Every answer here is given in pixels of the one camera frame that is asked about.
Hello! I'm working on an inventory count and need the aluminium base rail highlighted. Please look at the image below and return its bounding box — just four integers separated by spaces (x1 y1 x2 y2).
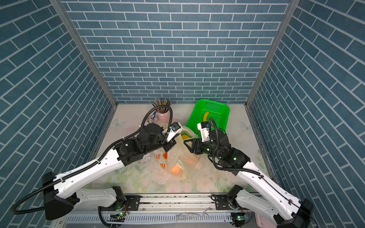
51 193 254 228

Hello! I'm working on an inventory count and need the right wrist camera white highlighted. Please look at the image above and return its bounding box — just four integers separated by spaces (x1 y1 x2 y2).
197 121 210 142

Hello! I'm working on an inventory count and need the pink pencil cup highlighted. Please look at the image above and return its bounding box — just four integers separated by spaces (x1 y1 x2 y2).
156 111 170 123

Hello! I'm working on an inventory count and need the orange fruit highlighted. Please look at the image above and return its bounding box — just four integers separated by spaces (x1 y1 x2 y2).
170 164 183 176

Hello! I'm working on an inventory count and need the bundle of coloured pencils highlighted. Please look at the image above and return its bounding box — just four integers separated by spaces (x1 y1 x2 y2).
153 98 171 114

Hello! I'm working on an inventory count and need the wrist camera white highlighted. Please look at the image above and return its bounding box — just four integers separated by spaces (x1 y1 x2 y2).
163 122 183 142
197 121 210 142

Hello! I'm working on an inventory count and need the yellow banana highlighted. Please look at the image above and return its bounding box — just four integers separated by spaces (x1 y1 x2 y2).
203 111 210 122

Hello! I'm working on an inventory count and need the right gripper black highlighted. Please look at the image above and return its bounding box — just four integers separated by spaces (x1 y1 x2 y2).
184 137 223 160

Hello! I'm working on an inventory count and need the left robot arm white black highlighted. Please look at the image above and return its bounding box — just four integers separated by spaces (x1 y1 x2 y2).
42 122 182 220

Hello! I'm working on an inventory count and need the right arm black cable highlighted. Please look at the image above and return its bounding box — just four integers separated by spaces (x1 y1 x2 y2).
207 117 318 228

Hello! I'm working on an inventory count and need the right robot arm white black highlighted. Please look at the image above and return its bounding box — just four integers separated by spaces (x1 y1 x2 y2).
184 135 314 228

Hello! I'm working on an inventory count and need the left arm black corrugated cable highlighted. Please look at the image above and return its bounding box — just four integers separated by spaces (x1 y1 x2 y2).
10 105 174 215

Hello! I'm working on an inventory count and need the yellow printed plastic bag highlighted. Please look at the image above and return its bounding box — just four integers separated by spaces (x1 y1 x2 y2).
153 126 199 179

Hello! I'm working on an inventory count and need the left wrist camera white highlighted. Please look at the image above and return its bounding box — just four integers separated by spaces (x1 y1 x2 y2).
163 122 183 142

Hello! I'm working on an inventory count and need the green plastic basket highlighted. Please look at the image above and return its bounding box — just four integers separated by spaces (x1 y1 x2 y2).
186 99 230 136

